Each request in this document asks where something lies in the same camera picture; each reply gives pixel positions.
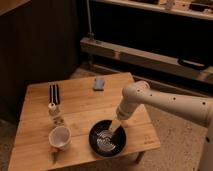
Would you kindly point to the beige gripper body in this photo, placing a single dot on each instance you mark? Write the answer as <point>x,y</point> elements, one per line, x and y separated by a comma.
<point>115,124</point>

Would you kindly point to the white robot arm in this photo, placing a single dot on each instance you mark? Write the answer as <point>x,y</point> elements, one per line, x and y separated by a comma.
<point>195,109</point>

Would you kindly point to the black round pan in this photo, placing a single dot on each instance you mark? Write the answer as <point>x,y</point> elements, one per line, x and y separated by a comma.
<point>103,142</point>

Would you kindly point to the blue sponge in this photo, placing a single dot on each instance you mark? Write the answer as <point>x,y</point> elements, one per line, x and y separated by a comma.
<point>98,84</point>

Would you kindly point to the small white bottle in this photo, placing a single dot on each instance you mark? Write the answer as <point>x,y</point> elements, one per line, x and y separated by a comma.
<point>55,114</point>

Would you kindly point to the wooden table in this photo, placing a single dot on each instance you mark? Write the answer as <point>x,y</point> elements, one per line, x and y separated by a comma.
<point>81,108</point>

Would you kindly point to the black striped comb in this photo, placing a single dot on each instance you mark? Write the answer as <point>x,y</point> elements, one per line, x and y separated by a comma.
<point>54,96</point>

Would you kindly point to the long wooden shelf beam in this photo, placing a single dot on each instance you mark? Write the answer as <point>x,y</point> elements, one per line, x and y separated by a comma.
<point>144,59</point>

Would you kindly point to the metal vertical pole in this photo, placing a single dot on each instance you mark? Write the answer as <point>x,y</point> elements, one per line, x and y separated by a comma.
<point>90,32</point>

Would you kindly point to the black handle on shelf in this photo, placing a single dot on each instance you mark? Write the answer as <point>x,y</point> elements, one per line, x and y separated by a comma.
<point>195,66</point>

